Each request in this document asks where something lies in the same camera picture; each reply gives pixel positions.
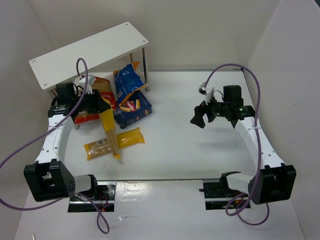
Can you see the blue Barilla rigatoni box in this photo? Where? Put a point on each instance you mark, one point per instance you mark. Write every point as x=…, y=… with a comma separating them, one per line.
x=135, y=108

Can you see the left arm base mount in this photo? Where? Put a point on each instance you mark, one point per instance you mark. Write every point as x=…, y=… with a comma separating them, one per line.
x=104, y=199

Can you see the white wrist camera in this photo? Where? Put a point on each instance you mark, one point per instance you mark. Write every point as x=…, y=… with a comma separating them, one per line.
x=85, y=83
x=206, y=90

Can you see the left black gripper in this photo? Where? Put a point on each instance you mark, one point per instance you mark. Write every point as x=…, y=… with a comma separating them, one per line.
x=92, y=102

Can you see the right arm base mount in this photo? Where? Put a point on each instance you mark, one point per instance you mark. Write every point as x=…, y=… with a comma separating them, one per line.
x=215, y=198

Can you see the yellow spaghetti pack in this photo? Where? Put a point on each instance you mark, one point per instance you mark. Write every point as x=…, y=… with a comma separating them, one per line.
x=101, y=147
x=109, y=127

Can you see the blue orange pasta bag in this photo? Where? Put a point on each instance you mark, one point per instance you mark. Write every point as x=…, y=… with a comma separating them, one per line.
x=127, y=82

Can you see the red macaroni bag with label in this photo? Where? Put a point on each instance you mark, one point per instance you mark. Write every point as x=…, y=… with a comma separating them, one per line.
x=84, y=116

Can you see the red macaroni bag upper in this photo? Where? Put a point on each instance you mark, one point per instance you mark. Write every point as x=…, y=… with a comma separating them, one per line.
x=104, y=88

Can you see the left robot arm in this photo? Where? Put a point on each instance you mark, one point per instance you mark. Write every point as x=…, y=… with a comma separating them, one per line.
x=48, y=178

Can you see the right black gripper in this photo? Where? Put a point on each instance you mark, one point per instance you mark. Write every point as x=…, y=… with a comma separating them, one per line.
x=207, y=112

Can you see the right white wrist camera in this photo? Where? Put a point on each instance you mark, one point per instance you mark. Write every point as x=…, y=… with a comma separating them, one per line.
x=206, y=90

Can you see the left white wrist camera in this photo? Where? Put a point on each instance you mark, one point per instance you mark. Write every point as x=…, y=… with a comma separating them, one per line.
x=85, y=83

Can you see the white shelf with metal legs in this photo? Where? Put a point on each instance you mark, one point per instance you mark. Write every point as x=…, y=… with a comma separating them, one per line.
x=59, y=66

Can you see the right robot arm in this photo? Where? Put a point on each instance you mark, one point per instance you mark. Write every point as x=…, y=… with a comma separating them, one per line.
x=274, y=180

